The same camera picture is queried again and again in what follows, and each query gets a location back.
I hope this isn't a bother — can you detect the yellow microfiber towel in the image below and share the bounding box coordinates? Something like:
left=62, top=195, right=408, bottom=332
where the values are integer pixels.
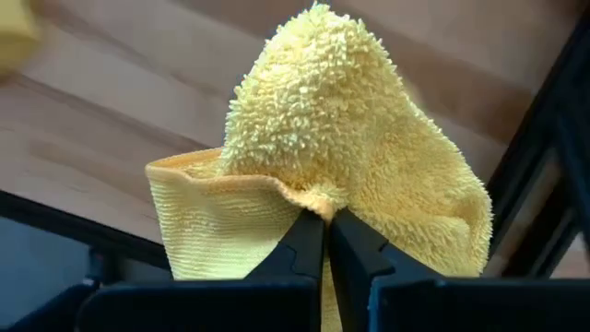
left=145, top=1, right=494, bottom=332
left=0, top=0, right=41, bottom=77

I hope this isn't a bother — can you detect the black rig base bar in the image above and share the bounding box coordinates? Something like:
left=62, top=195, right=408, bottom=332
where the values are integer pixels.
left=0, top=279, right=100, bottom=332

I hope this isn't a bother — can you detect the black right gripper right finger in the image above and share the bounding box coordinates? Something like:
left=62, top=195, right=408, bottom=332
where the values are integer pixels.
left=327, top=209, right=590, bottom=332

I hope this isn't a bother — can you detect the black aluminium table frame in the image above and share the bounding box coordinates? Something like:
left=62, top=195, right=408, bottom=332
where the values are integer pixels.
left=0, top=8, right=590, bottom=287

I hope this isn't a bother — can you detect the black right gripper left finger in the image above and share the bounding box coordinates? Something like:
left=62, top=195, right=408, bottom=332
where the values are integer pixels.
left=76, top=207, right=326, bottom=332

